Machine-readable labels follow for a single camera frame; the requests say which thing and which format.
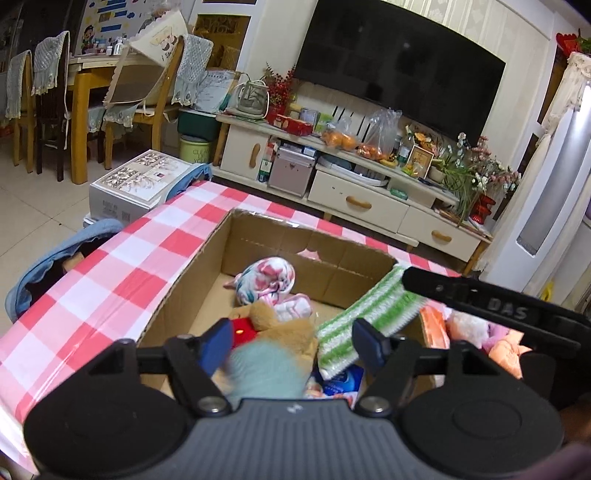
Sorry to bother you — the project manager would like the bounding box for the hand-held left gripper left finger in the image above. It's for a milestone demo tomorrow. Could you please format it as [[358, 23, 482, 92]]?
[[85, 318, 234, 418]]

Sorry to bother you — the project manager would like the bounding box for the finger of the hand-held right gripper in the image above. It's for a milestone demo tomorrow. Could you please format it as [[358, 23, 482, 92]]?
[[401, 266, 583, 352]]

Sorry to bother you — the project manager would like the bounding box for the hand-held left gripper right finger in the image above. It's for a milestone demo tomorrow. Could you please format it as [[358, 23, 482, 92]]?
[[353, 318, 502, 416]]

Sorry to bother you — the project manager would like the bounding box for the green white striped knitted cloth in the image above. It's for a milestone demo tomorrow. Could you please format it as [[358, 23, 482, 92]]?
[[315, 265, 428, 379]]

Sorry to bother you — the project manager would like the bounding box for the light blue fluffy plush toy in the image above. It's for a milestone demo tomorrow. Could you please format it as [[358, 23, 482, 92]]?
[[229, 344, 311, 401]]

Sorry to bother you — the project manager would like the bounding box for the brown teddy bear red hood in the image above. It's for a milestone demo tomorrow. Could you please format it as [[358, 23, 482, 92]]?
[[228, 302, 319, 370]]

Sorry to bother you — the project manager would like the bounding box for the white floral towel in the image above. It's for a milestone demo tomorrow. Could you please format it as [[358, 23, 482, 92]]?
[[225, 257, 296, 308]]

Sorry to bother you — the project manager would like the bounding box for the cardboard box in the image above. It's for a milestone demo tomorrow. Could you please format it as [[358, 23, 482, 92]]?
[[136, 209, 451, 402]]

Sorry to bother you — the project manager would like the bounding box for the person's right forearm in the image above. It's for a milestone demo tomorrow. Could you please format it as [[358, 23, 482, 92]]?
[[561, 399, 591, 480]]

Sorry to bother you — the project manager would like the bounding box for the magenta knitted cloth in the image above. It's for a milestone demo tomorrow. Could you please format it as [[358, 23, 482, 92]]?
[[485, 323, 513, 344]]

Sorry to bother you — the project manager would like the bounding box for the peach knitted cloth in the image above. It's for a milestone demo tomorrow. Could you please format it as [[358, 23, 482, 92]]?
[[487, 342, 532, 379]]

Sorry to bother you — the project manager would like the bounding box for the blue white packet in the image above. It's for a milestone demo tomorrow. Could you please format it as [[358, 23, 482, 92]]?
[[321, 369, 365, 398]]

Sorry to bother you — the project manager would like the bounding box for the pink white small cloth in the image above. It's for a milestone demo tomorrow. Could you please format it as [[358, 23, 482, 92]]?
[[274, 295, 315, 322]]

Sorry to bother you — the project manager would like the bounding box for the red vase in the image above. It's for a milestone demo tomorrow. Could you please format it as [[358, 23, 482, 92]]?
[[468, 194, 495, 224]]

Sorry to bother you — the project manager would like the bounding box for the red white checked tablecloth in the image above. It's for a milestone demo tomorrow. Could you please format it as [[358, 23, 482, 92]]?
[[0, 180, 467, 476]]

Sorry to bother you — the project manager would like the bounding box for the white standing air conditioner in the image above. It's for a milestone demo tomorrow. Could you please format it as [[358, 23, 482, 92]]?
[[480, 78, 591, 305]]

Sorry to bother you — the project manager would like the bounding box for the pink white flower bouquet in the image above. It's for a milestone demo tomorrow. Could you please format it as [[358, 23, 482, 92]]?
[[455, 134, 522, 195]]

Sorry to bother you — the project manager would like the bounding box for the cream television cabinet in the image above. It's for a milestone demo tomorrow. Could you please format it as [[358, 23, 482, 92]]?
[[215, 113, 494, 278]]

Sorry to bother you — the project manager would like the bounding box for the white printed carton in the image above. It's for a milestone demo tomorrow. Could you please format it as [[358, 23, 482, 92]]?
[[89, 150, 195, 222]]

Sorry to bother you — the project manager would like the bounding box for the blue denim seat cover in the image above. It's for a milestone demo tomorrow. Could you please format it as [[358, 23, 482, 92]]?
[[4, 218, 124, 324]]

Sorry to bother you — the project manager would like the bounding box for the silver case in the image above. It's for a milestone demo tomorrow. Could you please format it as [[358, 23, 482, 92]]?
[[268, 145, 319, 197]]

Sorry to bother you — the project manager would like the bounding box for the light green bucket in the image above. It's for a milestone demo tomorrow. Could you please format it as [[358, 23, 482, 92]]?
[[179, 136, 213, 164]]

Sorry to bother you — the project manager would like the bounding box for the small bag of oranges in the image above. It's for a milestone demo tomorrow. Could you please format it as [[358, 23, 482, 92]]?
[[321, 117, 361, 151]]

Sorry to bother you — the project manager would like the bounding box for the tall plastic bag of oranges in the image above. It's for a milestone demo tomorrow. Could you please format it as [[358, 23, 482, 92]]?
[[358, 108, 402, 160]]

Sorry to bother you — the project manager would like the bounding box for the dark green tub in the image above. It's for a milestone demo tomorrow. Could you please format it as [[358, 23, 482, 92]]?
[[178, 108, 220, 141]]

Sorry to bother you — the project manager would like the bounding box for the white curtain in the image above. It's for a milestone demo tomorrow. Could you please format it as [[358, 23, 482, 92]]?
[[538, 51, 591, 139]]

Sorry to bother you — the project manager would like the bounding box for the red box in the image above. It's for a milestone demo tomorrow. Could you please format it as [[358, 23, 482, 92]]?
[[274, 115, 314, 137]]

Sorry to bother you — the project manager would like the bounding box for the white paper calendar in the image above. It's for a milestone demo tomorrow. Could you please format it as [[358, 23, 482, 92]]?
[[194, 69, 234, 114]]

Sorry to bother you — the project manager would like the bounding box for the red berry branch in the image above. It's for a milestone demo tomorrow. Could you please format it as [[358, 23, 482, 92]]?
[[263, 62, 296, 109]]

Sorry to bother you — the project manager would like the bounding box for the yellow wooden dining table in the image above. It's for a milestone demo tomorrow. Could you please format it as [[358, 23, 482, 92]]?
[[67, 53, 162, 183]]

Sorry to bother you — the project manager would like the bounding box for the red hanging decoration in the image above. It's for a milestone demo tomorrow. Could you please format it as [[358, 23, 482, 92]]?
[[556, 30, 591, 56]]

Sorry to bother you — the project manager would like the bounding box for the black television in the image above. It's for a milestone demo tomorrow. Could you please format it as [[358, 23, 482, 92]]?
[[294, 0, 507, 139]]

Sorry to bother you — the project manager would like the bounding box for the wooden chair with lace cover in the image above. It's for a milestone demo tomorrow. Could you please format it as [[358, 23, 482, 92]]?
[[4, 50, 35, 171], [104, 34, 215, 171]]

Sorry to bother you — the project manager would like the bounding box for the dark chair with lace cover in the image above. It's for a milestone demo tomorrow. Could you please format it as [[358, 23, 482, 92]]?
[[31, 31, 70, 181]]

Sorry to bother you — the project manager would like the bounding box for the wooden picture frame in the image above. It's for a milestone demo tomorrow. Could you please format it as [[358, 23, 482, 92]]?
[[403, 144, 435, 178]]

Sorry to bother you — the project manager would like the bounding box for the white ceramic pot with handle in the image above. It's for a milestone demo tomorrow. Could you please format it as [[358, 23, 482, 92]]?
[[228, 79, 270, 120]]

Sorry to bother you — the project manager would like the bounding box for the colourful wall poster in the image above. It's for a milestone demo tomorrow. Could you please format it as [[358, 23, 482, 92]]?
[[76, 0, 195, 47]]

